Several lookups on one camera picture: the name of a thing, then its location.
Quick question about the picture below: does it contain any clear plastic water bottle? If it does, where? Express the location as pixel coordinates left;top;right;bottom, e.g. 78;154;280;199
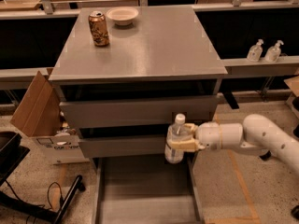
164;114;192;164

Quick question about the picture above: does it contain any grey drawer cabinet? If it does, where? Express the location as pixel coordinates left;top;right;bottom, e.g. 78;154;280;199
50;7;226;159

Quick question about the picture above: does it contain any grey middle drawer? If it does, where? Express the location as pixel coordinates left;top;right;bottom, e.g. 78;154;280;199
78;134;166;158

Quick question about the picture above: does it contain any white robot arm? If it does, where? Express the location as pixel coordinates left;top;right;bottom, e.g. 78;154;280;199
164;114;299;175

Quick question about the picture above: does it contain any right hand sanitizer bottle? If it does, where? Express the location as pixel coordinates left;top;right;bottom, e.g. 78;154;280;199
264;40;284;63

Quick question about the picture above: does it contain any open cardboard box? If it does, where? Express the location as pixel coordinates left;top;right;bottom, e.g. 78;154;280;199
10;72;88;164

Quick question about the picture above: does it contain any black stand with bin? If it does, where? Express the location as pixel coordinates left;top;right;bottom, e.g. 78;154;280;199
0;132;88;224

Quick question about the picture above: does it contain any hand sanitizer bottle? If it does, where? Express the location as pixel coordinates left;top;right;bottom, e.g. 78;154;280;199
264;40;284;63
247;39;263;62

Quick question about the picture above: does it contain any gold soda can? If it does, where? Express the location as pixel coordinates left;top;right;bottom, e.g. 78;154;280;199
88;11;109;47

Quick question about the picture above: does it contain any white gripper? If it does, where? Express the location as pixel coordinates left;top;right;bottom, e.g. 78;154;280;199
167;122;243;152

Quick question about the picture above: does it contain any black cable on floor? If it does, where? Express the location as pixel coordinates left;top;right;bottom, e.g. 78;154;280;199
4;179;65;224

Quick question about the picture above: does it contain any grey open bottom drawer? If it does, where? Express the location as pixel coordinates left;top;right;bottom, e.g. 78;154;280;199
91;154;206;224

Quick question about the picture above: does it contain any grey top drawer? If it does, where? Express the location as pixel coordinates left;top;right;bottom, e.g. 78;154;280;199
60;95;218;128

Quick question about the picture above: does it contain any left hand sanitizer bottle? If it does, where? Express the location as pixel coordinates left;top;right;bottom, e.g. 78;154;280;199
247;39;263;62

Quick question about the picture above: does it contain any white ceramic bowl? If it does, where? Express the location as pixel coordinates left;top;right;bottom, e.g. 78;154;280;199
107;7;139;26

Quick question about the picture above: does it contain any grey metal railing shelf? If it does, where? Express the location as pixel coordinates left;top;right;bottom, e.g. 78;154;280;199
0;0;299;91

